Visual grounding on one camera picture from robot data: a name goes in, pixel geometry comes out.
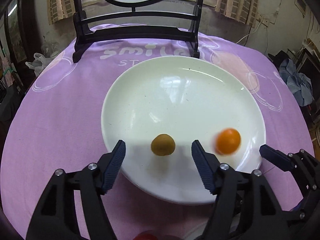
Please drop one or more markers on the beige curtain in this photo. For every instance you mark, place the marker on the beige curtain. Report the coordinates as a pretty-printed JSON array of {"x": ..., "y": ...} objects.
[
  {"x": 243, "y": 11},
  {"x": 59, "y": 9}
]

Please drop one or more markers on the right beige curtain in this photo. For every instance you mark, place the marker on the right beige curtain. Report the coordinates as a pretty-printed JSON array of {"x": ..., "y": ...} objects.
[{"x": 243, "y": 11}]

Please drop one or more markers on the red tomato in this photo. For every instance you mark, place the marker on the red tomato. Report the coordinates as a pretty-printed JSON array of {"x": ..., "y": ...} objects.
[{"x": 147, "y": 235}]

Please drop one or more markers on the white oval plate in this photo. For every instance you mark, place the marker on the white oval plate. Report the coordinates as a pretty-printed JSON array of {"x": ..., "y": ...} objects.
[{"x": 188, "y": 99}]

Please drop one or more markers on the white plastic bag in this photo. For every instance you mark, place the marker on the white plastic bag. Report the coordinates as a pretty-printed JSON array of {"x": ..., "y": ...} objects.
[{"x": 41, "y": 63}]

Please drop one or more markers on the blue clothes pile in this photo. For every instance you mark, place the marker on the blue clothes pile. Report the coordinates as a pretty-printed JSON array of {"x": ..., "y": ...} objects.
[{"x": 298, "y": 83}]

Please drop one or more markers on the left beige curtain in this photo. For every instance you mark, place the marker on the left beige curtain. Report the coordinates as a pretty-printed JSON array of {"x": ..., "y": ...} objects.
[{"x": 59, "y": 9}]

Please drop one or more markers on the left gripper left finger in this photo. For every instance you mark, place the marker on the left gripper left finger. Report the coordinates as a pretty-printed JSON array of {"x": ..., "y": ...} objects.
[{"x": 54, "y": 216}]

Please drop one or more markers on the wall power socket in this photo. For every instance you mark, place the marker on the wall power socket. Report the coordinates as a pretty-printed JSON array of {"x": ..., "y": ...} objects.
[{"x": 263, "y": 19}]

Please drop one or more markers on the purple tablecloth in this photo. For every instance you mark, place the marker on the purple tablecloth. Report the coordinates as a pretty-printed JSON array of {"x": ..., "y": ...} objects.
[{"x": 58, "y": 126}]

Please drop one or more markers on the small green-yellow fruit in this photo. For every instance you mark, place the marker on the small green-yellow fruit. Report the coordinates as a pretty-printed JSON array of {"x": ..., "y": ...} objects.
[{"x": 163, "y": 145}]

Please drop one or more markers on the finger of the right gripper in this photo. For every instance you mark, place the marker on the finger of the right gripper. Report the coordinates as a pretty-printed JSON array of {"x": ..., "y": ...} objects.
[{"x": 276, "y": 157}]

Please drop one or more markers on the small orange tomato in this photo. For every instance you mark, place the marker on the small orange tomato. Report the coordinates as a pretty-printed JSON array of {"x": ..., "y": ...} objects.
[{"x": 227, "y": 141}]

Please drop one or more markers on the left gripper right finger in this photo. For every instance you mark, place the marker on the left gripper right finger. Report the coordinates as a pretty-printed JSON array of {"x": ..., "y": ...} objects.
[{"x": 245, "y": 205}]

